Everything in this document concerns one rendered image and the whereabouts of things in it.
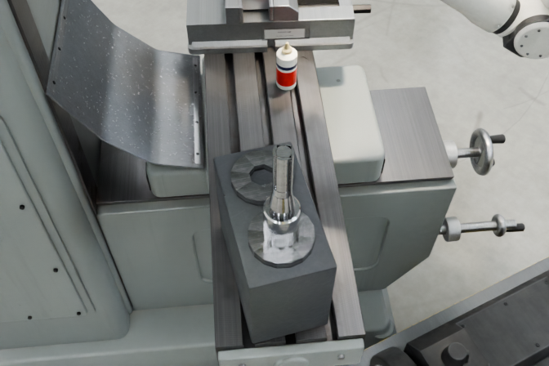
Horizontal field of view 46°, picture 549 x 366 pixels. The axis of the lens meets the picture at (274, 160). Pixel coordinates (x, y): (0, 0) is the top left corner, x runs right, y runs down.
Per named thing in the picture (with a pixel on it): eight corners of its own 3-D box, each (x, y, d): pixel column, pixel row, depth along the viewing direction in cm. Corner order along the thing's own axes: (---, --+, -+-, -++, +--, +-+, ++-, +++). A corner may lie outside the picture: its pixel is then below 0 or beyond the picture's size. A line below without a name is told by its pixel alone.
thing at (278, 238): (280, 256, 83) (280, 234, 78) (256, 232, 85) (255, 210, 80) (306, 234, 84) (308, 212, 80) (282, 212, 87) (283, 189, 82)
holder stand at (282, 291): (288, 208, 111) (292, 134, 95) (328, 324, 98) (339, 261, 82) (220, 224, 109) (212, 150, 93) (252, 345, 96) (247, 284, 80)
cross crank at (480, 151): (484, 146, 165) (497, 116, 156) (498, 184, 158) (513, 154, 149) (424, 151, 164) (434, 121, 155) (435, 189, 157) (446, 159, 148)
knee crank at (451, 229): (518, 219, 163) (525, 206, 158) (525, 239, 159) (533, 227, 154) (433, 225, 161) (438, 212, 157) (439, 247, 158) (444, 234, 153)
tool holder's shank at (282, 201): (281, 222, 78) (282, 167, 69) (264, 206, 80) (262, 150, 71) (300, 207, 80) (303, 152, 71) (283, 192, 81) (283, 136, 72)
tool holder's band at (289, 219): (280, 234, 78) (280, 229, 78) (255, 210, 80) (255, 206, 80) (308, 212, 80) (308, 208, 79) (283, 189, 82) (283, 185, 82)
